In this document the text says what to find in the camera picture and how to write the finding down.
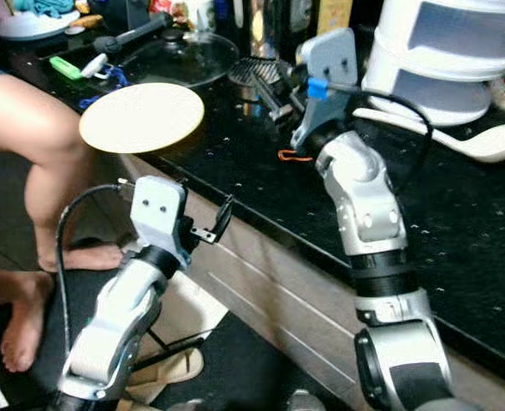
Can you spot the white tiered plastic container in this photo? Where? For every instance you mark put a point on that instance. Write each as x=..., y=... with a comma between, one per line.
x=389, y=34

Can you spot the grey robot foot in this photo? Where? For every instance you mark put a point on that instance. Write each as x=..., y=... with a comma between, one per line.
x=304, y=401

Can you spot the dark bottle yellow label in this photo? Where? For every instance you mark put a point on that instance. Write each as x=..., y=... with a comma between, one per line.
x=334, y=15

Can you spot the green plastic clip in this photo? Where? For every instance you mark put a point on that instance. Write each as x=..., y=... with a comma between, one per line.
x=66, y=68

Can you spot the beige sandal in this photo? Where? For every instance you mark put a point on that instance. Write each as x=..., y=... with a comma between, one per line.
x=175, y=368

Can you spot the glass pot lid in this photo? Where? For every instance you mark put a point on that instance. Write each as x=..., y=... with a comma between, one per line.
x=193, y=64

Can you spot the cream round plate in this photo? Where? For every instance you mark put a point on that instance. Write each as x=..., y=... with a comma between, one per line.
x=141, y=118

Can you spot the red yellow labelled jar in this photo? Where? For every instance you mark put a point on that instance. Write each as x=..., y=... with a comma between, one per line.
x=182, y=15

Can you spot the bare person leg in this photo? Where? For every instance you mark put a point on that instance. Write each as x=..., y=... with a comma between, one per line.
x=60, y=128
x=26, y=325

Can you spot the orange rubber band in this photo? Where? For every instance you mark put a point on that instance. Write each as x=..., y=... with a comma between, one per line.
x=282, y=155

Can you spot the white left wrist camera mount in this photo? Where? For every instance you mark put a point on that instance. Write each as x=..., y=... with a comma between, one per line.
x=158, y=218

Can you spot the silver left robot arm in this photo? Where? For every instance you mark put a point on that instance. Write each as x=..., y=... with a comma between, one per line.
x=115, y=334

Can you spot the teal cloth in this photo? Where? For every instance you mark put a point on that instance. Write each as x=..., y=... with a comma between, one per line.
x=60, y=7

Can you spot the brown bread piece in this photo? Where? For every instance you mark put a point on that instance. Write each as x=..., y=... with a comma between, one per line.
x=86, y=21

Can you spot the black floor mat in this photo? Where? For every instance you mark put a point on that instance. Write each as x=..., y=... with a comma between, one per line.
x=244, y=377

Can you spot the white plastic clip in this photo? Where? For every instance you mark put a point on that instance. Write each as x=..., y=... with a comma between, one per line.
x=95, y=65

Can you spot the shiny steel canister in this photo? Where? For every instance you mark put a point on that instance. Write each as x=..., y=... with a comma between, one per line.
x=278, y=26

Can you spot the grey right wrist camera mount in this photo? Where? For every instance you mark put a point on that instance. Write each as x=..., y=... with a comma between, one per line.
x=329, y=56

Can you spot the white plastic ladle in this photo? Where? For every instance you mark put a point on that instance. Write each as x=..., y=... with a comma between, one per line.
x=492, y=141

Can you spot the round metal strainer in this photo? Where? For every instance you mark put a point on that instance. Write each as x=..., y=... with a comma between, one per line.
x=248, y=70

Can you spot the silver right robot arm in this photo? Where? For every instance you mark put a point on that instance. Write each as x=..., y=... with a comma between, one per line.
x=364, y=197

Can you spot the white bowl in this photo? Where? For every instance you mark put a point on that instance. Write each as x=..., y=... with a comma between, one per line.
x=30, y=27

